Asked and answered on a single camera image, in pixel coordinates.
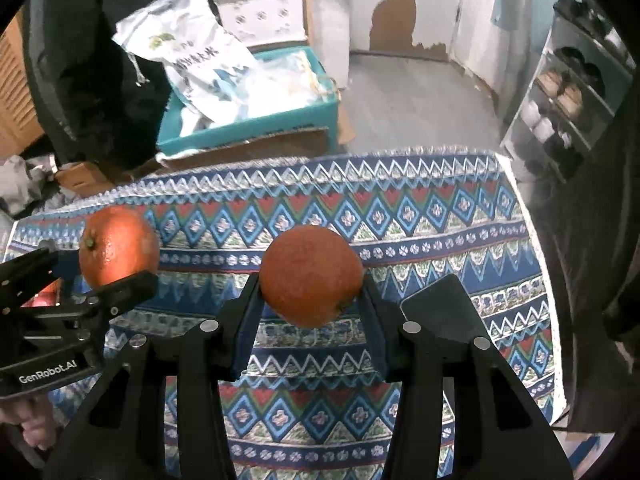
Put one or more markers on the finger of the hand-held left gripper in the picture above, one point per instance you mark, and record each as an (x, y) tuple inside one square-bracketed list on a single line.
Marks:
[(25, 277), (120, 292)]

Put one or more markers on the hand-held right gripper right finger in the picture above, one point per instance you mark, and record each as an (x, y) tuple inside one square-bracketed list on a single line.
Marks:
[(377, 340)]

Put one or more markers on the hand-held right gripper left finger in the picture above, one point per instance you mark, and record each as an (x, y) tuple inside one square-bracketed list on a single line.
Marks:
[(247, 340)]

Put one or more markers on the red apple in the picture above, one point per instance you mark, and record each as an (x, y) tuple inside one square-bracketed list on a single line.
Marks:
[(47, 295)]

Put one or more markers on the small tangerine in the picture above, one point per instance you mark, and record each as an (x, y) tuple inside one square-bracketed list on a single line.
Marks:
[(310, 275), (117, 245)]

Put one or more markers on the person's left hand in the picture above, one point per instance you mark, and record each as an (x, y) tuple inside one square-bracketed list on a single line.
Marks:
[(30, 425)]

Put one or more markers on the black smartphone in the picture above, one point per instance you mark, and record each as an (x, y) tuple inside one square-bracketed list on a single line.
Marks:
[(445, 310)]

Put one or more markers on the blue patterned tablecloth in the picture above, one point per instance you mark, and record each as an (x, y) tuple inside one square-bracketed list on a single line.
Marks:
[(325, 410)]

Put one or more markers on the grey clothing pile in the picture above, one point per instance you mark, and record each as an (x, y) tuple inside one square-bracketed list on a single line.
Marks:
[(25, 185)]

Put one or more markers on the brown wooden box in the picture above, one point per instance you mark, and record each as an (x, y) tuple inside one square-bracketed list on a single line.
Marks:
[(85, 177)]

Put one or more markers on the wooden louvered wardrobe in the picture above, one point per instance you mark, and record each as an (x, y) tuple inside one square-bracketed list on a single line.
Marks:
[(17, 95)]

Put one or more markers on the brown cardboard box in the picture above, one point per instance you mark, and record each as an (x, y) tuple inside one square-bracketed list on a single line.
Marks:
[(280, 142)]

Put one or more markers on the black hanging coat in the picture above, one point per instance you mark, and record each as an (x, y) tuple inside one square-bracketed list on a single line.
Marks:
[(100, 85)]

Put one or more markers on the dark grey hanging jacket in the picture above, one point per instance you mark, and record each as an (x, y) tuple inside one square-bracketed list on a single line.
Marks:
[(47, 70)]

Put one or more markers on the teal plastic crate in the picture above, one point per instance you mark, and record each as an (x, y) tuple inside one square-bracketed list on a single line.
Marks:
[(250, 127)]

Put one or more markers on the white printed rice bag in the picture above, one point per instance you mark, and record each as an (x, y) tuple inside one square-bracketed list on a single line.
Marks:
[(200, 60)]

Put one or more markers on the clear plastic bag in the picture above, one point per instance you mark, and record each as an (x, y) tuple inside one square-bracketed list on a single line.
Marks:
[(285, 85)]

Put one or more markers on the white quilted storage box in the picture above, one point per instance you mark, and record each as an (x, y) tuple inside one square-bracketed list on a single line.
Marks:
[(330, 35)]

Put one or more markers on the white lattice crate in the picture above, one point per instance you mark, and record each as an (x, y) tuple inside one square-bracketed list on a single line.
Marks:
[(260, 15)]

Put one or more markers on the wooden shelf rack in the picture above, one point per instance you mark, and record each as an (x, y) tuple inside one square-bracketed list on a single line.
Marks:
[(306, 10)]

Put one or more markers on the white door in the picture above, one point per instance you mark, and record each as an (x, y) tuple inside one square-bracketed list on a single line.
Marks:
[(480, 20)]

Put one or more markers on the white shoe rack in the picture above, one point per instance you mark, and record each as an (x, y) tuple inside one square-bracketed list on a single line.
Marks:
[(550, 42)]

